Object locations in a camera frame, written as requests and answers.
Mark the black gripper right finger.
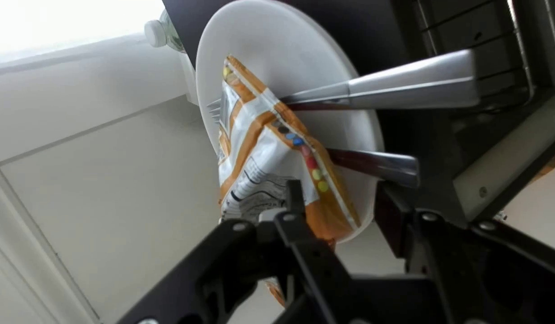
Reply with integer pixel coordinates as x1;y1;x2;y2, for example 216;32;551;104
373;183;441;258

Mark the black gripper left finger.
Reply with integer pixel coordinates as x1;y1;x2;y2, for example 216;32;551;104
276;177;351;289

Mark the orange snack packet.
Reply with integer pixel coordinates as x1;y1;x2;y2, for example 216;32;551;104
535;150;555;179
214;53;362;240

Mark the white round plate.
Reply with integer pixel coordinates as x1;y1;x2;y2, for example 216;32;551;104
194;0;385;244

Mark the black toaster oven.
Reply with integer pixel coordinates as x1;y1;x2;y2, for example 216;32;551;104
162;0;555;230

